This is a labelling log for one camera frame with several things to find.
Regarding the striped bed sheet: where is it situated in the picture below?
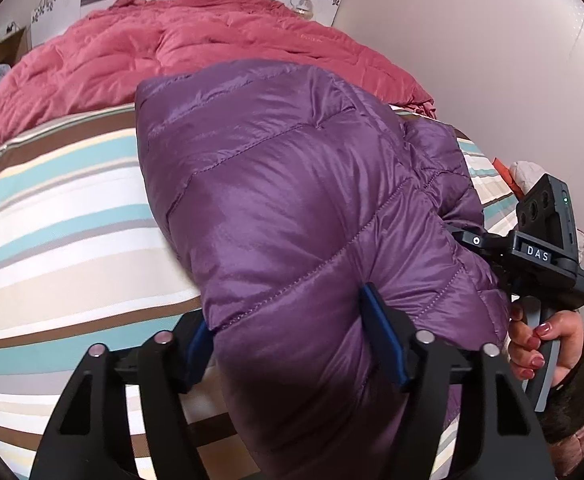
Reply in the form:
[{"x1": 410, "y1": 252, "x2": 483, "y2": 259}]
[{"x1": 0, "y1": 102, "x2": 523, "y2": 480}]

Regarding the cardboard box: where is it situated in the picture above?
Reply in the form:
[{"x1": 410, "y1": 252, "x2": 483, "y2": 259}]
[{"x1": 0, "y1": 27, "x2": 32, "y2": 69}]

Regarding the red comforter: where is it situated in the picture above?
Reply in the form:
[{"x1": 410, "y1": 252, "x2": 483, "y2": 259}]
[{"x1": 0, "y1": 0, "x2": 435, "y2": 158}]

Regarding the purple puffer jacket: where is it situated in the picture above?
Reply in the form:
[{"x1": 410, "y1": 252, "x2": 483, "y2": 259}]
[{"x1": 135, "y1": 58, "x2": 513, "y2": 480}]

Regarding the person's right hand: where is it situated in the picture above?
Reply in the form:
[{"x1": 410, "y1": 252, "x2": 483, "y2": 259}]
[{"x1": 507, "y1": 305, "x2": 584, "y2": 387}]

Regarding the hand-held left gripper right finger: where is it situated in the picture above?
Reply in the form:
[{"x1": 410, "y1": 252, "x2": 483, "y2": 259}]
[{"x1": 358, "y1": 282, "x2": 555, "y2": 480}]

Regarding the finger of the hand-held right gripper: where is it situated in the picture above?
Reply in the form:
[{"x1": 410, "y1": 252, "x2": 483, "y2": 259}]
[{"x1": 444, "y1": 224, "x2": 515, "y2": 266}]

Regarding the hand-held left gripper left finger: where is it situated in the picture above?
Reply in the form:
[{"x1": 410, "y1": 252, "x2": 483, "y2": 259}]
[{"x1": 31, "y1": 315, "x2": 233, "y2": 480}]

